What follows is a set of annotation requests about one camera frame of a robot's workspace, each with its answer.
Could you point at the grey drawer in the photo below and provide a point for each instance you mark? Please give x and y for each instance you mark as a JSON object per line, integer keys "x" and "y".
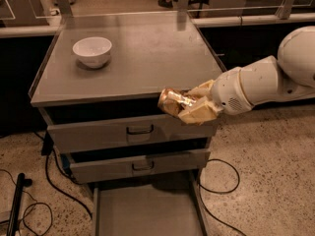
{"x": 158, "y": 205}
{"x": 78, "y": 136}
{"x": 142, "y": 165}

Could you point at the grey middle drawer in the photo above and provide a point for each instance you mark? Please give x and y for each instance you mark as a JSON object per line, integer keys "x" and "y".
{"x": 142, "y": 165}

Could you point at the person's shoes in background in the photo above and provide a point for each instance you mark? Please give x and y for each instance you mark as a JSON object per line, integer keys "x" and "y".
{"x": 166, "y": 4}

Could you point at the black bar on floor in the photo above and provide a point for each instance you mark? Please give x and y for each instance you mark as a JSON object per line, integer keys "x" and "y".
{"x": 22, "y": 182}

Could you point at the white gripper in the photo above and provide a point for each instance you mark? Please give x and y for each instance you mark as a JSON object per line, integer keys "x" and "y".
{"x": 226, "y": 91}

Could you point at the grey top drawer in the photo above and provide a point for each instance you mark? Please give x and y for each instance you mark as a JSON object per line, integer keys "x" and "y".
{"x": 78, "y": 136}

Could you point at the grey metal drawer cabinet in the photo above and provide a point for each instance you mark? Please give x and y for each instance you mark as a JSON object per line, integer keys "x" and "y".
{"x": 150, "y": 52}

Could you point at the grey bottom drawer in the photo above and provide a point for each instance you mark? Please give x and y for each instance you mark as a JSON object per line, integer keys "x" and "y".
{"x": 158, "y": 205}

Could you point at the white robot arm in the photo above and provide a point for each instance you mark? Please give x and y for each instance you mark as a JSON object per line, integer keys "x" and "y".
{"x": 286, "y": 77}

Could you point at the white ceramic bowl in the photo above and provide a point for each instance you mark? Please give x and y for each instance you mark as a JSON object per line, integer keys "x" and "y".
{"x": 94, "y": 52}

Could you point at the orange soda can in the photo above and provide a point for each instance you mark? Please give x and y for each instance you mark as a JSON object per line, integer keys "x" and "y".
{"x": 173, "y": 101}

